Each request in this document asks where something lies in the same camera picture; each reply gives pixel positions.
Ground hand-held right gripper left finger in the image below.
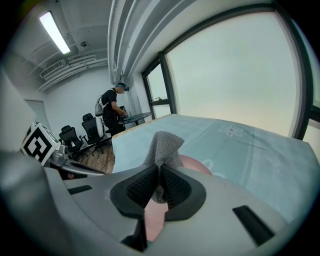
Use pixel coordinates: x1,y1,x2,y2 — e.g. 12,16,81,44
43,163,161,256

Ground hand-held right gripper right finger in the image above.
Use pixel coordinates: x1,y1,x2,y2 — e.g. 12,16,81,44
147,164,289,256

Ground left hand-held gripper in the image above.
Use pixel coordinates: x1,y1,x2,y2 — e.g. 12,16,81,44
20,120,107,180

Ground pink big plate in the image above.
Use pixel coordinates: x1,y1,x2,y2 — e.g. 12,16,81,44
138,154,214,243

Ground grey knitted cloth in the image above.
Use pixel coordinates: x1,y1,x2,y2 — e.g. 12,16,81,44
142,130,186,205

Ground black office chair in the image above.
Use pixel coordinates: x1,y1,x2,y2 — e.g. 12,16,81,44
58,124,85,159

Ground teal checked tablecloth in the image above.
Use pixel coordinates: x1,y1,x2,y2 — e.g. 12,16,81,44
111,113,319,225

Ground black marble round table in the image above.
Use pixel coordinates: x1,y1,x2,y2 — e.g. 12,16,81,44
117,111,154,126

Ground white ceiling air vent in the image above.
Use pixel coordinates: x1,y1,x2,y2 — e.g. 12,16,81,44
39,59,66,81

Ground white ceiling pipes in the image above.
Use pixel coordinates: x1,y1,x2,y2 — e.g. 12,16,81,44
37,47,109,91

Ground black framed casement window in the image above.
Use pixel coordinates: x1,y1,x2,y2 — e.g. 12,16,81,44
141,51,177,121
287,9,320,152

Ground long ceiling light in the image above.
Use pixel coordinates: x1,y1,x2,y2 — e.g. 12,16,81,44
38,10,72,55

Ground large frosted window pane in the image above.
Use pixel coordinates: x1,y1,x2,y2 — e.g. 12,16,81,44
159,6,305,140

